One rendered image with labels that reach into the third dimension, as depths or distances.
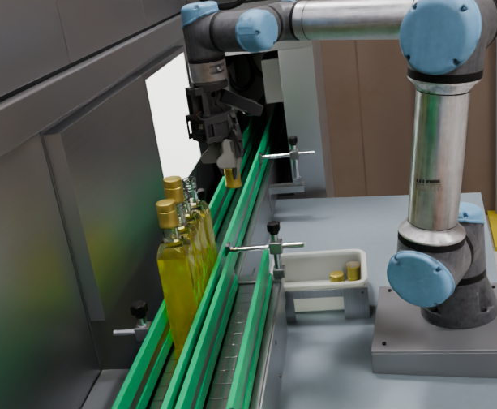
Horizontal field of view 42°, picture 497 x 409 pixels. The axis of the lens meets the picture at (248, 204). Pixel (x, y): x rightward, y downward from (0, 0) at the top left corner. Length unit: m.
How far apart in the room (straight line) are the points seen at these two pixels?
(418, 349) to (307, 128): 1.06
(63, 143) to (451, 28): 0.61
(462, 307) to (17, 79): 0.90
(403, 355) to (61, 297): 0.64
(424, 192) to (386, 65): 2.54
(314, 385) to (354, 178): 2.60
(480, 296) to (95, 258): 0.74
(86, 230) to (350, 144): 2.77
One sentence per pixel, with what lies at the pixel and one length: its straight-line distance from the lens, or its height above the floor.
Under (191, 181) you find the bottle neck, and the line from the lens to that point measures 1.29.
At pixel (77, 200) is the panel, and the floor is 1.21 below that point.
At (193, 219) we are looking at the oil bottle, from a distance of 1.25.
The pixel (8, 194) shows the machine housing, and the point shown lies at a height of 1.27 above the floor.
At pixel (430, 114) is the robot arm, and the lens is 1.09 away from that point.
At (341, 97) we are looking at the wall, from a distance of 3.70.
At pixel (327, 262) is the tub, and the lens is 1.62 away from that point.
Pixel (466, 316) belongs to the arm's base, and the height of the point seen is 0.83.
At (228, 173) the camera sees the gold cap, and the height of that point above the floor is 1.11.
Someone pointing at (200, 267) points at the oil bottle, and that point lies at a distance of 1.24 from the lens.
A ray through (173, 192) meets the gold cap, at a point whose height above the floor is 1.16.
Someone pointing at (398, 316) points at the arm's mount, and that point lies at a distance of 1.42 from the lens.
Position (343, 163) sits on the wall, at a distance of 3.80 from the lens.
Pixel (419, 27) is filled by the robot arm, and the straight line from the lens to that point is 1.05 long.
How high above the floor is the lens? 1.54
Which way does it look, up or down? 21 degrees down
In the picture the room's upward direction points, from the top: 8 degrees counter-clockwise
